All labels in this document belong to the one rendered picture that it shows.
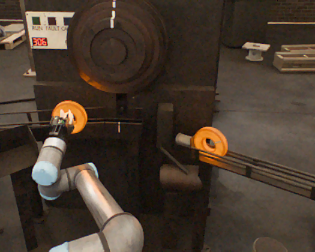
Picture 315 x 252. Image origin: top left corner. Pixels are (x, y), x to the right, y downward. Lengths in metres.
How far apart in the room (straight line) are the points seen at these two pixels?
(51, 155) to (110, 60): 0.48
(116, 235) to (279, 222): 1.56
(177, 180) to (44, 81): 0.88
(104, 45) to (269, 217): 1.50
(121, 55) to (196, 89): 0.47
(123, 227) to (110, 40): 0.80
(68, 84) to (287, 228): 1.55
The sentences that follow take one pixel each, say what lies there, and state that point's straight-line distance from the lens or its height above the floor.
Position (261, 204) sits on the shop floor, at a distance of 2.34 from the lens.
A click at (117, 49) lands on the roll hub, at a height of 1.13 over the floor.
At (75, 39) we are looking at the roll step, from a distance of 1.50.
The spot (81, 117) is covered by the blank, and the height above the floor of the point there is 0.83.
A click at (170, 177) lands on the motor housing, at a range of 1.61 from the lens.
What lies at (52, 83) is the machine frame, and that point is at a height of 0.87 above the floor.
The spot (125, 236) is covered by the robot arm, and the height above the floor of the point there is 0.88.
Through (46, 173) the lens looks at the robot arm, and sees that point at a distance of 1.22.
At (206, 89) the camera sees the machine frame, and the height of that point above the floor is 0.87.
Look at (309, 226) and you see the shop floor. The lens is 2.31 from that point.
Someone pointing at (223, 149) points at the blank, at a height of 0.72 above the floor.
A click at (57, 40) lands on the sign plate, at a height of 1.10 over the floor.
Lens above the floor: 1.51
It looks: 26 degrees down
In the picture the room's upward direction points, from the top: 1 degrees counter-clockwise
